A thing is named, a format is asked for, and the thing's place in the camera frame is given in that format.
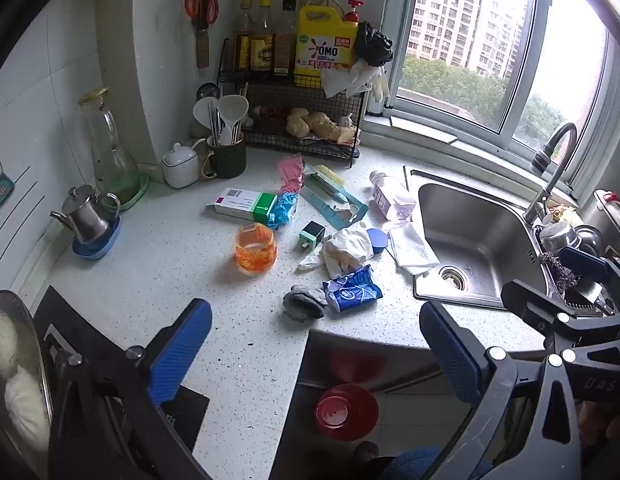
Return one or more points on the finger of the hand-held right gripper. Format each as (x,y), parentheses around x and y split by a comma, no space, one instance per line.
(582,261)
(527,302)

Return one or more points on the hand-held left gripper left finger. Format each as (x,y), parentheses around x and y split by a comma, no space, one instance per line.
(182,345)

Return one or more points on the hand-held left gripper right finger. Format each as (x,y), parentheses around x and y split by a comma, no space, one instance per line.
(450,355)

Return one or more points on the blue wipes pack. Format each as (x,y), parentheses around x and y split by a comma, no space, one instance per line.
(352,292)

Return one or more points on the red plastic bucket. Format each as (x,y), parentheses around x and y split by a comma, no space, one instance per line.
(347,412)

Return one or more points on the orange plastic cup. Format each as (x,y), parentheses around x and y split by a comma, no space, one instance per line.
(255,250)

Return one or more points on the grey sock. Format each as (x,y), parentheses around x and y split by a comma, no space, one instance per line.
(304,304)

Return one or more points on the white rubber glove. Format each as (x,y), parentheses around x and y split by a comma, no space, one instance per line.
(347,250)

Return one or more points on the clear bottle purple label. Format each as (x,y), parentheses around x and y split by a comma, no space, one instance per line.
(390,197)

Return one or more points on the black teal relay box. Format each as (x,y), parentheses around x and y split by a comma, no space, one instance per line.
(312,234)

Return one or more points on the pink plastic wrapper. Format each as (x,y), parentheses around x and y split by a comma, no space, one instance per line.
(290,172)

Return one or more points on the dark steel bowl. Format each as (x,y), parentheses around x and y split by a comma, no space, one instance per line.
(592,240)

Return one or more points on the steel wool scourer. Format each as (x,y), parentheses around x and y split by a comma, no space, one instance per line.
(557,272)

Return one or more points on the yellow dish cloth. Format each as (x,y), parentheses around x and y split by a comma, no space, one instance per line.
(565,215)

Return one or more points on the white red appliance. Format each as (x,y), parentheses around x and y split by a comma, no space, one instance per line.
(612,210)

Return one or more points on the metallic cabinet door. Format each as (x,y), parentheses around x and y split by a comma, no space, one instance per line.
(390,360)

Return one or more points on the stainless steel sink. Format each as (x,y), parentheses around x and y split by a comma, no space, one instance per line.
(475,230)

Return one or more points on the steel kitchen faucet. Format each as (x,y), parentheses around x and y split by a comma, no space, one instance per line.
(550,175)

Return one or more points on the blue saucer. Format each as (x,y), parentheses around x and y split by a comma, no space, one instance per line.
(98,246)

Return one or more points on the blue round lid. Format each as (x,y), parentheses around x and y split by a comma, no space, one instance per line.
(379,241)

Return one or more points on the white green medicine box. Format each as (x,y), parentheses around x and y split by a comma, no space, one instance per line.
(242,205)

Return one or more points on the green dish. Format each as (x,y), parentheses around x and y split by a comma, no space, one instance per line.
(134,191)

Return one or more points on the steel teapot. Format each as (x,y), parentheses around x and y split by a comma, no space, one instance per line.
(84,214)

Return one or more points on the steel wok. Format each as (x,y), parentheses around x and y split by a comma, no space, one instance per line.
(19,310)

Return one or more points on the white steamed bun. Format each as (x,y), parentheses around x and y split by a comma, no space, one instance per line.
(24,402)
(2,342)

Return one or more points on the blue white plastic wrapper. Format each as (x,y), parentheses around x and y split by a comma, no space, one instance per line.
(284,209)

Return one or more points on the white lidded sugar jar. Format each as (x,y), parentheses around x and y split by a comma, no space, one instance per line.
(179,164)

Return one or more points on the teal brush packaging card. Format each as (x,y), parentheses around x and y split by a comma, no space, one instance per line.
(335,202)

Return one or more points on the dark green utensil mug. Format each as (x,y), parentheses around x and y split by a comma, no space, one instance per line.
(227,159)

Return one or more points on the yellow bristle brush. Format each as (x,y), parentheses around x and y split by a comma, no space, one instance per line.
(326,175)

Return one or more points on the glass carafe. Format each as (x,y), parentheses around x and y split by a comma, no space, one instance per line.
(105,140)

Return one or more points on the white plastic spatula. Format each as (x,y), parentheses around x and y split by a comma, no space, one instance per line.
(204,112)

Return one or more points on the white rice paddle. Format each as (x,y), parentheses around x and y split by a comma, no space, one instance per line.
(233,109)

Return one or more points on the ginger root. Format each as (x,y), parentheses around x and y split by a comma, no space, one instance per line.
(312,126)

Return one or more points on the steel ladle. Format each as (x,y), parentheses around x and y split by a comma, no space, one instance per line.
(208,91)

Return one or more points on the garlic bulb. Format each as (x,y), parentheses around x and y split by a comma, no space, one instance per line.
(346,120)

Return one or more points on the hanging white rubber gloves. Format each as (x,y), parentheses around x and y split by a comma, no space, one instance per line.
(360,80)

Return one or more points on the black plastic bag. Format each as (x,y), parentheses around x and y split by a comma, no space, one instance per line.
(372,42)

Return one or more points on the dark sauce bottle black cap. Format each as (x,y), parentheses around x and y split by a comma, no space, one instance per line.
(286,40)

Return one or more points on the yellow detergent jug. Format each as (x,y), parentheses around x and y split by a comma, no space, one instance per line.
(322,42)

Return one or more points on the window frame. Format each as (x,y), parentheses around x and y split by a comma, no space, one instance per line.
(500,135)

